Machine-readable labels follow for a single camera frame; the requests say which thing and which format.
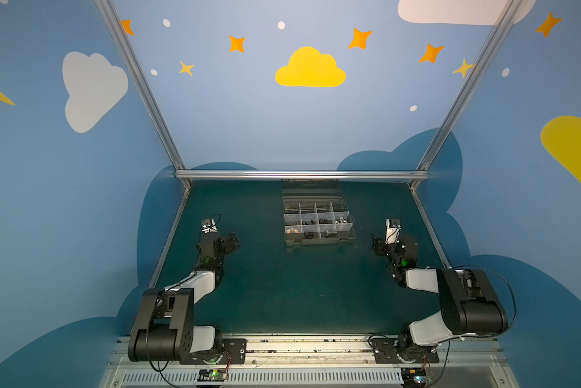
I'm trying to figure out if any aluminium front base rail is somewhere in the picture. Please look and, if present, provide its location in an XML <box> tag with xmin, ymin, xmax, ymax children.
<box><xmin>100</xmin><ymin>333</ymin><xmax>518</xmax><ymax>387</ymax></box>

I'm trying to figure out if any aluminium frame post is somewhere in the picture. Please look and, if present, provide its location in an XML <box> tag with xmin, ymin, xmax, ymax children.
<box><xmin>409</xmin><ymin>0</ymin><xmax>524</xmax><ymax>192</ymax></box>
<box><xmin>95</xmin><ymin>0</ymin><xmax>185</xmax><ymax>174</ymax></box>

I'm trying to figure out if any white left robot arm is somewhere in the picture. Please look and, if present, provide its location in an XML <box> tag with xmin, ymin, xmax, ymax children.
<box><xmin>128</xmin><ymin>230</ymin><xmax>240</xmax><ymax>365</ymax></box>

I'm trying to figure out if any aluminium frame post right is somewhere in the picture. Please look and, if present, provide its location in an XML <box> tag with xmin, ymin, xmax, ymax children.
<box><xmin>409</xmin><ymin>0</ymin><xmax>524</xmax><ymax>192</ymax></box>

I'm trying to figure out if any aluminium frame rail back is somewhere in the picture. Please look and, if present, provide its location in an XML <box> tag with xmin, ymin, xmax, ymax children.
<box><xmin>175</xmin><ymin>170</ymin><xmax>429</xmax><ymax>181</ymax></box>

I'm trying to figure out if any aluminium frame post left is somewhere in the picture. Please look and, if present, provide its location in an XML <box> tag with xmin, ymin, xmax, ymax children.
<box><xmin>95</xmin><ymin>0</ymin><xmax>185</xmax><ymax>174</ymax></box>

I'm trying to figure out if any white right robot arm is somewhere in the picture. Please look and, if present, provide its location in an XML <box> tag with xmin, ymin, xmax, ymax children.
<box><xmin>372</xmin><ymin>234</ymin><xmax>510</xmax><ymax>352</ymax></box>

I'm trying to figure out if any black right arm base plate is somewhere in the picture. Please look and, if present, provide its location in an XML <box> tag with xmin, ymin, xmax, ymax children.
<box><xmin>367</xmin><ymin>336</ymin><xmax>440</xmax><ymax>364</ymax></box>

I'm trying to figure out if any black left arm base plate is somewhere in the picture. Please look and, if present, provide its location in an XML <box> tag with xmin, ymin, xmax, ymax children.
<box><xmin>180</xmin><ymin>338</ymin><xmax>247</xmax><ymax>365</ymax></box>

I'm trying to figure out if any clear plastic organizer box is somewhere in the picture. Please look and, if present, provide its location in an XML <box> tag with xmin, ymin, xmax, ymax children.
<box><xmin>282</xmin><ymin>179</ymin><xmax>357</xmax><ymax>247</ymax></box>

